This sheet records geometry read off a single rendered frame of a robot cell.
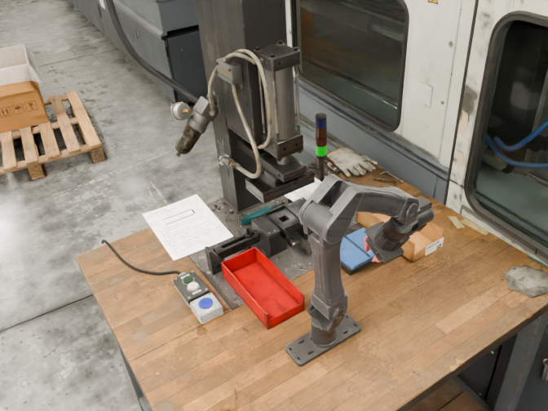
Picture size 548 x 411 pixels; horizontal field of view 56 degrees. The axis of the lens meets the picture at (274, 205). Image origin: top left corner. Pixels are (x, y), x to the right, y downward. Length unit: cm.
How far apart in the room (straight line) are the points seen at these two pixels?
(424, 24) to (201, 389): 130
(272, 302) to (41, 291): 191
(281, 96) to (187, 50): 324
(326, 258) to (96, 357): 174
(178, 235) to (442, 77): 101
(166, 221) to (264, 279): 46
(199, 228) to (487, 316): 92
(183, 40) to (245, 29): 321
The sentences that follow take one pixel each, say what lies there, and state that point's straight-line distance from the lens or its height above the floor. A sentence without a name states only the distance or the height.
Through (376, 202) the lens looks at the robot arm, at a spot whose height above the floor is 128.
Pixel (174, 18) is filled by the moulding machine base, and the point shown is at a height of 80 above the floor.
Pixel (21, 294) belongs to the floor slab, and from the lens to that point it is 319.
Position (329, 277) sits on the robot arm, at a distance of 119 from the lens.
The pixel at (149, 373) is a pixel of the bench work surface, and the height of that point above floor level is 90.
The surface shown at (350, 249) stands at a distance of 159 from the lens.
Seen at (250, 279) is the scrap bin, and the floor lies 91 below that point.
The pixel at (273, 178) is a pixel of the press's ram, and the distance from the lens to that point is 149.
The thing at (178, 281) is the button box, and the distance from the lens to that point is 153.
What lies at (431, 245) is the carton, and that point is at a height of 93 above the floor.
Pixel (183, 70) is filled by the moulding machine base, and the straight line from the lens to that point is 462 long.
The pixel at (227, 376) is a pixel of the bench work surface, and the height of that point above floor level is 90.
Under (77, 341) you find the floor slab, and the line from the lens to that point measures 280.
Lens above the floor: 196
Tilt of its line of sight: 36 degrees down
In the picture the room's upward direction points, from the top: 4 degrees counter-clockwise
